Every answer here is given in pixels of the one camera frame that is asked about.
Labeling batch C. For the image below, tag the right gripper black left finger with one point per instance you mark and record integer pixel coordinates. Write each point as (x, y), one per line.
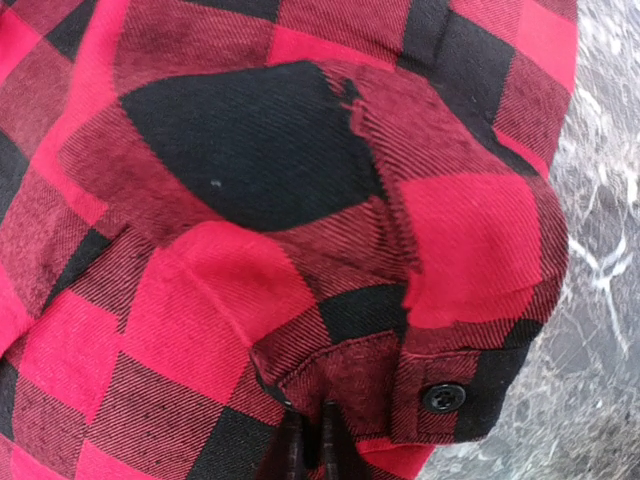
(284, 459)

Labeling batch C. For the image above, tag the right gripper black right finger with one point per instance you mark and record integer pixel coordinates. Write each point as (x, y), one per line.
(336, 449)

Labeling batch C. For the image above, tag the red black plaid shirt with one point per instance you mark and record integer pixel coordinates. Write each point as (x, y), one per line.
(216, 211)

